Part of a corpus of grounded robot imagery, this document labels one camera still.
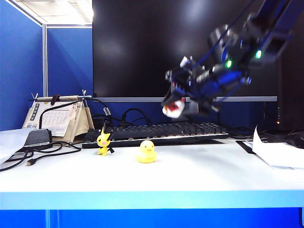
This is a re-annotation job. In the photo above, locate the large black computer monitor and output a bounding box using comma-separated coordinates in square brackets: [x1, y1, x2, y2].
[92, 0, 278, 103]

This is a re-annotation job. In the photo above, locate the yellow pointy-eared mouse figure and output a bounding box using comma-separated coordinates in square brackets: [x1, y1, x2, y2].
[96, 126, 115, 157]

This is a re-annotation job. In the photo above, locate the black mechanical keyboard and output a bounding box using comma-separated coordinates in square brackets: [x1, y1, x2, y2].
[82, 121, 230, 150]

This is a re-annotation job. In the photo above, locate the black portrait HSD monitor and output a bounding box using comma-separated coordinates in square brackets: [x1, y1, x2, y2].
[276, 28, 304, 132]

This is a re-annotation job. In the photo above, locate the black bag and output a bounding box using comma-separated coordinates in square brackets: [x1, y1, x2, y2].
[284, 131, 304, 150]

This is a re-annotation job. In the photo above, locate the thick black arched cable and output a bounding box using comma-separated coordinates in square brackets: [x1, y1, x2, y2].
[38, 98, 113, 134]

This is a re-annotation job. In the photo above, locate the black flat pad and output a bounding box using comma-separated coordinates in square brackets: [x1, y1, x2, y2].
[235, 140, 257, 155]

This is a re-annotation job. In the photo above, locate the black cable with USB plug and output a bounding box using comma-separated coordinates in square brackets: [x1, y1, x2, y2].
[26, 141, 83, 167]

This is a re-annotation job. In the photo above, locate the silver partition post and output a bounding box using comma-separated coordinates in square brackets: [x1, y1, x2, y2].
[42, 23, 49, 97]

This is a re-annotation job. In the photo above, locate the grey monitor stand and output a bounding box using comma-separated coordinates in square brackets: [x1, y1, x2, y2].
[171, 114, 190, 123]

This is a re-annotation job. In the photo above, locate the grey adapter box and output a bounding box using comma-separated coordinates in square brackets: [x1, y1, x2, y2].
[23, 128, 53, 148]

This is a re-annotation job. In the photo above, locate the beige desk calendar stand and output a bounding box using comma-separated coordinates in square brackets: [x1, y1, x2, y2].
[22, 89, 96, 144]

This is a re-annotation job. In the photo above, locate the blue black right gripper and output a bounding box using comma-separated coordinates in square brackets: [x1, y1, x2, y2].
[161, 64, 252, 117]

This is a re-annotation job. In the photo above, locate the thin black desk cable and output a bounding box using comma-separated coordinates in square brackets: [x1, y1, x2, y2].
[217, 102, 256, 140]

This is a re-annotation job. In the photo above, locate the white folded paper sheet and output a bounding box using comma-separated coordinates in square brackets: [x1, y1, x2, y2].
[244, 125, 304, 171]

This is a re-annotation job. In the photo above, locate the white doll with red hat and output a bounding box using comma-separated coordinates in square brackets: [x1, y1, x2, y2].
[162, 100, 187, 119]

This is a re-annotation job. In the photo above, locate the black cable bundle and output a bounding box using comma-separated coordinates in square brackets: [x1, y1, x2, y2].
[0, 142, 64, 172]

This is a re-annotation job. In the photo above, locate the yellow rubber duck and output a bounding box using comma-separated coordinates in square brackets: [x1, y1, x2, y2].
[135, 140, 158, 164]

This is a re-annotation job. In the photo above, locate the black looped cable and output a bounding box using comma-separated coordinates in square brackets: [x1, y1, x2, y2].
[120, 108, 153, 128]

